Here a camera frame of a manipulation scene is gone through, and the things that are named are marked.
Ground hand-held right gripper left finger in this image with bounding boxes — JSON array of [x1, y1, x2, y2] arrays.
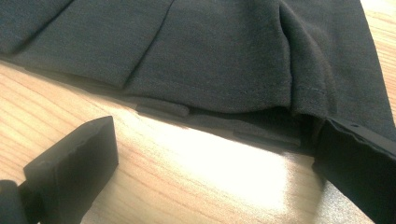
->
[[18, 115, 120, 224]]

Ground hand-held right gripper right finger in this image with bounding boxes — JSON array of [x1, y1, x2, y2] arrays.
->
[[312, 117, 396, 224]]

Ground dark grey garment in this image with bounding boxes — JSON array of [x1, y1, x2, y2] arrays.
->
[[0, 0, 396, 157]]

